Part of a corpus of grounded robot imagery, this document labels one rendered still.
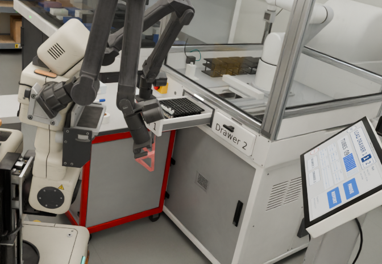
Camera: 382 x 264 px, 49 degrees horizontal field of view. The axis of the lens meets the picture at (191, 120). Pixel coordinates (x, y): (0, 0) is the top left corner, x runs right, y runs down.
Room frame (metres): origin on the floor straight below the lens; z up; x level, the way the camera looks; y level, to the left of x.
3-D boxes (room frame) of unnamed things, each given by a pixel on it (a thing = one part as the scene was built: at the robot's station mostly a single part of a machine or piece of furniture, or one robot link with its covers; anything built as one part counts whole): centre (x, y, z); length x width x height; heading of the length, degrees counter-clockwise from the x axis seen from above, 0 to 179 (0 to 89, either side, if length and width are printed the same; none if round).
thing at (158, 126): (1.92, 0.23, 0.87); 0.29 x 0.02 x 0.11; 41
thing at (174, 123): (2.06, 0.07, 0.86); 0.40 x 0.26 x 0.06; 131
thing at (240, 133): (1.89, -0.22, 0.87); 0.29 x 0.02 x 0.11; 41
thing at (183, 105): (2.05, 0.08, 0.87); 0.22 x 0.18 x 0.06; 131
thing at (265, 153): (2.42, -0.41, 0.87); 1.02 x 0.95 x 0.14; 41
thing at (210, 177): (2.41, -0.41, 0.40); 1.03 x 0.95 x 0.80; 41
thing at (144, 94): (1.87, 0.24, 1.01); 0.10 x 0.07 x 0.07; 130
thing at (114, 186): (2.25, 0.48, 0.38); 0.62 x 0.58 x 0.76; 41
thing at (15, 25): (5.26, 2.29, 0.28); 0.41 x 0.32 x 0.28; 128
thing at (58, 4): (3.66, 0.84, 1.13); 1.78 x 1.14 x 0.45; 41
